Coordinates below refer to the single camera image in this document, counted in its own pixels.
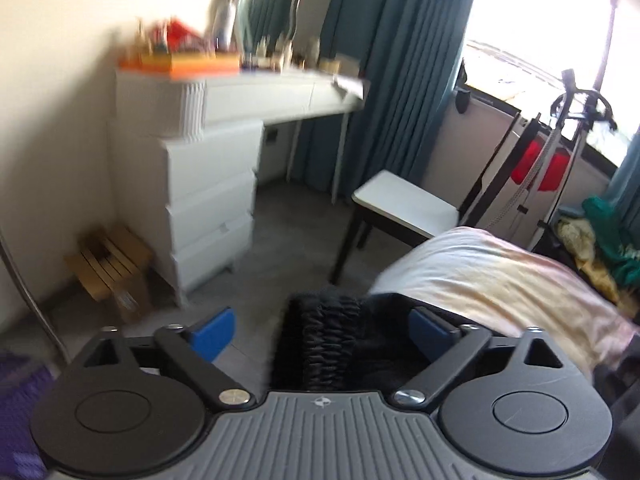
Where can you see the cardboard box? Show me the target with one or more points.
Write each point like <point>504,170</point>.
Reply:
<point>110,270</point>

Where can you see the white dressing table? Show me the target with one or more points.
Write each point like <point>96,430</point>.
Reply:
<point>260,95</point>

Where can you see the folded black frame rack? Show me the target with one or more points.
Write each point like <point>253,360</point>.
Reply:
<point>489,170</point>

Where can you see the curved metal tube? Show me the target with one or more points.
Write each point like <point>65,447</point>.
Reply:
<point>35,305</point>

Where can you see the cluster of small cosmetic bottles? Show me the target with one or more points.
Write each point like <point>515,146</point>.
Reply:
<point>280,57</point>

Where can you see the curvy table mirror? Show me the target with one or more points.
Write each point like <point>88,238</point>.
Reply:
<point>265,5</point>

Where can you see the white ribbed storage box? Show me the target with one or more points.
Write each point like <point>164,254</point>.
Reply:
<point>155,105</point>

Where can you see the orange box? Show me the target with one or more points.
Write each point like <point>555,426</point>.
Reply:
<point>200,65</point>

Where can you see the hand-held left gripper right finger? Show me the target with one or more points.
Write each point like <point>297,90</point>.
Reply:
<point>429,331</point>

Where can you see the toy house with red roof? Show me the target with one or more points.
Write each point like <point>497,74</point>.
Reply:
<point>175,35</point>

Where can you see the small black wall fixture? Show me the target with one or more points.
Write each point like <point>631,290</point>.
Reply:
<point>462,101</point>

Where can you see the purple mat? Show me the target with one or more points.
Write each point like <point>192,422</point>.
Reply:
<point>22,410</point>

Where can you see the red cloth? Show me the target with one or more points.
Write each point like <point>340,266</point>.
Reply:
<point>527,160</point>

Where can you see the bed with pastel blanket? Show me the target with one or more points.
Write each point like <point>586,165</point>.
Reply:
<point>500,280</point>

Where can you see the black pants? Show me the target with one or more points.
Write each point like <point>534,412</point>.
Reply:
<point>330,340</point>

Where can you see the garment steamer stand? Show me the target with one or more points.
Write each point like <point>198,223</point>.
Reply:
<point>570,110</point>

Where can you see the chair with white seat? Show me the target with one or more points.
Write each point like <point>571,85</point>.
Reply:
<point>405,205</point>

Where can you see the window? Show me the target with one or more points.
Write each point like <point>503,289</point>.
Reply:
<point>540,25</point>

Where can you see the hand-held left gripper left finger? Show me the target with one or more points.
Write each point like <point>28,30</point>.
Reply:
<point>216,334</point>

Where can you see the pale yellow cloth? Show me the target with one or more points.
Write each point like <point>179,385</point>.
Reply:
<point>585,255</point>

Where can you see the teal curtain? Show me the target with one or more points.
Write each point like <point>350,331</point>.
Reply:
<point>400,60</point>
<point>627,175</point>

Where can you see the green clothes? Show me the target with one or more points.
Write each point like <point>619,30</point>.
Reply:
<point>617,240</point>

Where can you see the white chest of drawers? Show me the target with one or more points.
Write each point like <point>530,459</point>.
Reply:
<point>210,200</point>

